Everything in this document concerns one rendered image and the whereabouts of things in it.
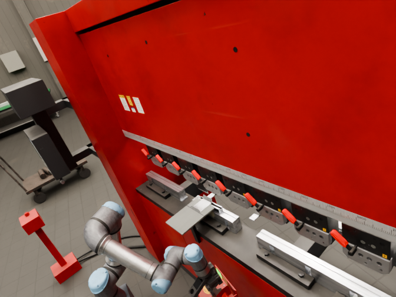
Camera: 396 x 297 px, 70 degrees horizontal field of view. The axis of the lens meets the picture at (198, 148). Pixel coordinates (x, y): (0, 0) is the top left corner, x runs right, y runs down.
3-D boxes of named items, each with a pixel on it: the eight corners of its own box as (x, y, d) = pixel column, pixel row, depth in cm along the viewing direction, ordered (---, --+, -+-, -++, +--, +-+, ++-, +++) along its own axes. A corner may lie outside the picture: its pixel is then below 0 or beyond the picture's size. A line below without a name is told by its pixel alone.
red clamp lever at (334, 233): (330, 233, 97) (354, 256, 94) (336, 225, 99) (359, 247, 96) (327, 234, 98) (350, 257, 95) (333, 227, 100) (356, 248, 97)
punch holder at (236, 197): (228, 200, 150) (221, 175, 142) (238, 191, 154) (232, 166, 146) (250, 210, 138) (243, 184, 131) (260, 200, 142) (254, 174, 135)
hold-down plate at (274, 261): (256, 257, 150) (256, 253, 148) (263, 250, 152) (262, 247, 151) (309, 290, 127) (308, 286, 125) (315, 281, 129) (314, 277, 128)
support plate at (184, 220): (165, 223, 176) (165, 221, 176) (196, 198, 189) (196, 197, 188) (182, 236, 163) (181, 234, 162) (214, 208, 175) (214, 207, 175)
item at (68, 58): (147, 251, 299) (28, 24, 195) (205, 204, 339) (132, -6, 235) (159, 263, 280) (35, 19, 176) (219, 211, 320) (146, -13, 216)
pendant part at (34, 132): (45, 165, 251) (22, 130, 234) (58, 158, 256) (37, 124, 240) (56, 181, 216) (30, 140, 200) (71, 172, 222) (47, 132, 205)
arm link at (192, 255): (185, 241, 130) (202, 243, 126) (194, 256, 135) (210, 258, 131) (178, 256, 125) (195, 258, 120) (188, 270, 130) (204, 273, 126)
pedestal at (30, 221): (55, 274, 308) (12, 218, 271) (76, 258, 320) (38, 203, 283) (60, 284, 293) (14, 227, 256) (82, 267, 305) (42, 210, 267)
